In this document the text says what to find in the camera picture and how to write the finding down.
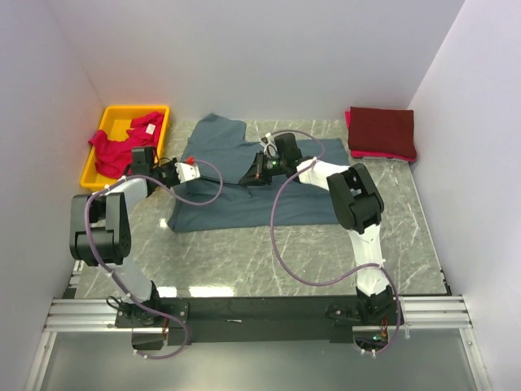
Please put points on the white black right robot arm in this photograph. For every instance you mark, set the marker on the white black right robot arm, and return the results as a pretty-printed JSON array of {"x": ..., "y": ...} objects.
[{"x": 358, "y": 207}]

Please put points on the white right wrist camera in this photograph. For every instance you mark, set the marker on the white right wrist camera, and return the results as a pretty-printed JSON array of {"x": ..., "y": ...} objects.
[{"x": 268, "y": 145}]

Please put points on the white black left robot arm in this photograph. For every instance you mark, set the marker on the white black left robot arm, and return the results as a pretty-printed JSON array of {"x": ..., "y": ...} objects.
[{"x": 100, "y": 235}]

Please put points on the yellow plastic bin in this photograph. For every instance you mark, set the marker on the yellow plastic bin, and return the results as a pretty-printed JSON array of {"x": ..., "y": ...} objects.
[{"x": 122, "y": 128}]

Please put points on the folded maroon t shirt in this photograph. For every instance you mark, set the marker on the folded maroon t shirt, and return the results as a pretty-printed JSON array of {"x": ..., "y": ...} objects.
[{"x": 382, "y": 130}]

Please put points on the blue-grey t shirt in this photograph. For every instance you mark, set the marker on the blue-grey t shirt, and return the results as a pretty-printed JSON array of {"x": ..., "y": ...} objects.
[{"x": 217, "y": 201}]

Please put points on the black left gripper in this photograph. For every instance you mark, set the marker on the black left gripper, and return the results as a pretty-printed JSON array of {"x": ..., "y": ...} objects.
[{"x": 172, "y": 164}]

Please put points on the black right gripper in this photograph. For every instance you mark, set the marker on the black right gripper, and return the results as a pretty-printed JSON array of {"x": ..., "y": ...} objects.
[{"x": 256, "y": 176}]

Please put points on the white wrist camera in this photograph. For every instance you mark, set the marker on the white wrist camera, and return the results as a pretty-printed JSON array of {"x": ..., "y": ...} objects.
[
  {"x": 268, "y": 145},
  {"x": 187, "y": 170}
]

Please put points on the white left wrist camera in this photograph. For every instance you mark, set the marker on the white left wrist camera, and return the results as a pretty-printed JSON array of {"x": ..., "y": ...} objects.
[{"x": 187, "y": 170}]

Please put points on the crumpled red t shirt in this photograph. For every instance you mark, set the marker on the crumpled red t shirt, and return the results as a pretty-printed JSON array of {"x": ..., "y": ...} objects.
[{"x": 112, "y": 156}]

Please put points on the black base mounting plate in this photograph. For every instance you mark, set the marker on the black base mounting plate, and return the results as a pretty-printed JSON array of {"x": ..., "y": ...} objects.
[{"x": 256, "y": 319}]

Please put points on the aluminium extrusion rail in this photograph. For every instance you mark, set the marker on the aluminium extrusion rail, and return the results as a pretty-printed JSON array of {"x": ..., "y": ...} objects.
[{"x": 93, "y": 315}]

